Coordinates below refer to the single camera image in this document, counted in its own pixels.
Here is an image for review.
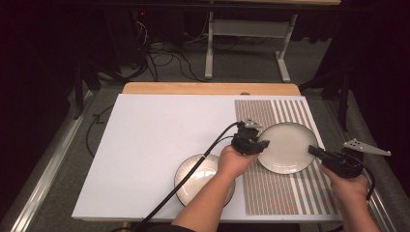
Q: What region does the aluminium floor rail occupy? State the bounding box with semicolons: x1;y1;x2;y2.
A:
325;100;399;232
9;91;96;232

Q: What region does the thick black gripper cable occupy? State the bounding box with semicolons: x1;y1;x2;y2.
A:
130;121;242;232

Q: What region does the deep white dark-rimmed plate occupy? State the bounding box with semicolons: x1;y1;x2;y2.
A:
173;153;236;208

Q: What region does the dark device with red light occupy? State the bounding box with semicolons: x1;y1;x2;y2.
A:
130;8;153;66

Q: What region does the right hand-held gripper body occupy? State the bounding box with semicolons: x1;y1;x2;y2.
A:
321;138;393;180

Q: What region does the white metal desk frame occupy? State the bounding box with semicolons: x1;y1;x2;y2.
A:
204;11;299;83

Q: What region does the brown white striped placemat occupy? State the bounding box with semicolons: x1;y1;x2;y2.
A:
234;98;339;217

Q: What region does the dark metal stand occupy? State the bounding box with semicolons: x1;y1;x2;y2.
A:
72;59;103;121
299;66;353;132

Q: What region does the person's left hand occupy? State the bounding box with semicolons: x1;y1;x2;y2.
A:
217;144;259;180

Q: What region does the white table board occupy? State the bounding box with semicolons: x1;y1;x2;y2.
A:
71;93;343;223

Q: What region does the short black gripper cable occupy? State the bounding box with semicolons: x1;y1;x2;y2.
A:
362;159;377;201

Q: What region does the wooden table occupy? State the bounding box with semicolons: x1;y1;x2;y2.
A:
122;81;303;97

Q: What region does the person's right hand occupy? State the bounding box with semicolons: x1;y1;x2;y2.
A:
320;164;370;208

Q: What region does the black floor cable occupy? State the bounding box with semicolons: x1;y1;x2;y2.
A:
85;103;116;159

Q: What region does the light wooden desk top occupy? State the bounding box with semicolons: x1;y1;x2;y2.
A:
209;0;342;6

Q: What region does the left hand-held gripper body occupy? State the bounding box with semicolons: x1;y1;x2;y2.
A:
231;118;264;157

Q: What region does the tangle of floor cables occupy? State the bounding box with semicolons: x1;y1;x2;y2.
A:
133;18;211;83

